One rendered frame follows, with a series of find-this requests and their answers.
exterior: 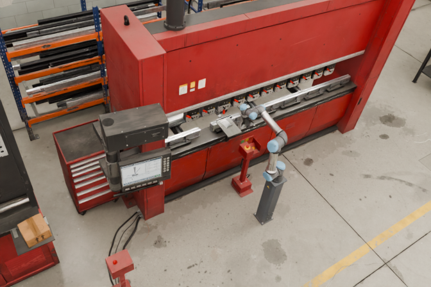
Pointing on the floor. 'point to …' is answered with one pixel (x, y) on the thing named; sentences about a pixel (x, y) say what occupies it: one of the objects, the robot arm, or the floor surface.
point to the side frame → (386, 20)
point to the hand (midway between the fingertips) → (247, 128)
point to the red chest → (83, 166)
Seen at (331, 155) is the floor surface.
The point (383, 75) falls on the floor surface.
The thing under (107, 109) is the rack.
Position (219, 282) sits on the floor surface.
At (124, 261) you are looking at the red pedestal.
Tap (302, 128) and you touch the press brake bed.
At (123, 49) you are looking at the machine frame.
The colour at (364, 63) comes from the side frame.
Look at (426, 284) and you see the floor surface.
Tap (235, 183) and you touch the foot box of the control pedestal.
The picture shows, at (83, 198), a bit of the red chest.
